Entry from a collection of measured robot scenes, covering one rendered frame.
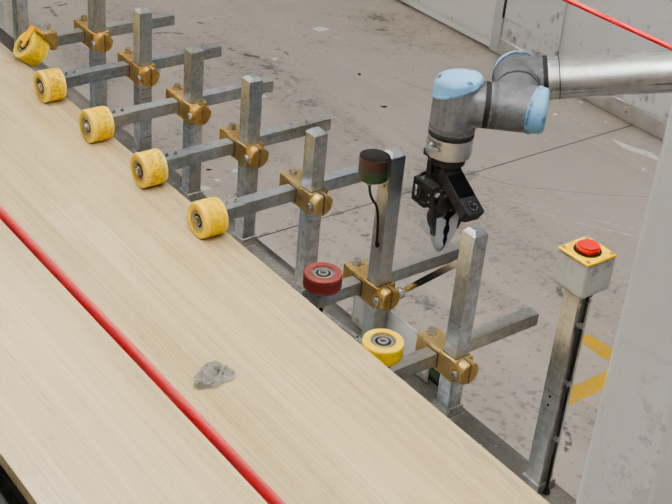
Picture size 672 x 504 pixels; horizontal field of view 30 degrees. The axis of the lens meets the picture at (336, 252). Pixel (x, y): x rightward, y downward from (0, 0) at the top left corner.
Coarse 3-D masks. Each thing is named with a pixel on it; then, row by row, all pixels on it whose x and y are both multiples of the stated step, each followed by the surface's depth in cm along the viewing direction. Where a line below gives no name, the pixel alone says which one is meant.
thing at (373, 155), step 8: (368, 152) 243; (376, 152) 244; (384, 152) 244; (368, 160) 241; (376, 160) 241; (384, 160) 241; (360, 168) 243; (368, 184) 245; (384, 184) 247; (376, 208) 249; (376, 216) 251; (376, 224) 252; (376, 232) 253; (376, 240) 254
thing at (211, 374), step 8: (200, 368) 225; (208, 368) 223; (216, 368) 225; (224, 368) 223; (200, 376) 222; (208, 376) 222; (216, 376) 223; (224, 376) 223; (232, 376) 224; (192, 384) 221; (200, 384) 220; (208, 384) 221; (216, 384) 221
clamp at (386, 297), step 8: (344, 264) 266; (352, 264) 266; (368, 264) 266; (344, 272) 266; (352, 272) 264; (360, 272) 263; (360, 280) 262; (368, 280) 261; (368, 288) 260; (376, 288) 258; (384, 288) 259; (392, 288) 259; (360, 296) 264; (368, 296) 261; (376, 296) 259; (384, 296) 258; (392, 296) 259; (376, 304) 259; (384, 304) 259; (392, 304) 260
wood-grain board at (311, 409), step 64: (0, 64) 331; (0, 128) 300; (64, 128) 302; (0, 192) 274; (64, 192) 276; (128, 192) 278; (0, 256) 252; (64, 256) 254; (128, 256) 256; (192, 256) 258; (0, 320) 233; (64, 320) 235; (128, 320) 237; (192, 320) 238; (256, 320) 240; (320, 320) 242; (0, 384) 217; (64, 384) 219; (128, 384) 220; (256, 384) 223; (320, 384) 225; (384, 384) 226; (0, 448) 203; (64, 448) 205; (128, 448) 206; (192, 448) 207; (256, 448) 208; (320, 448) 210; (384, 448) 211; (448, 448) 212
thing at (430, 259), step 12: (432, 252) 274; (444, 252) 275; (456, 252) 277; (396, 264) 269; (408, 264) 269; (420, 264) 271; (432, 264) 274; (444, 264) 276; (396, 276) 268; (408, 276) 270; (348, 288) 260; (360, 288) 263; (312, 300) 258; (324, 300) 257; (336, 300) 259
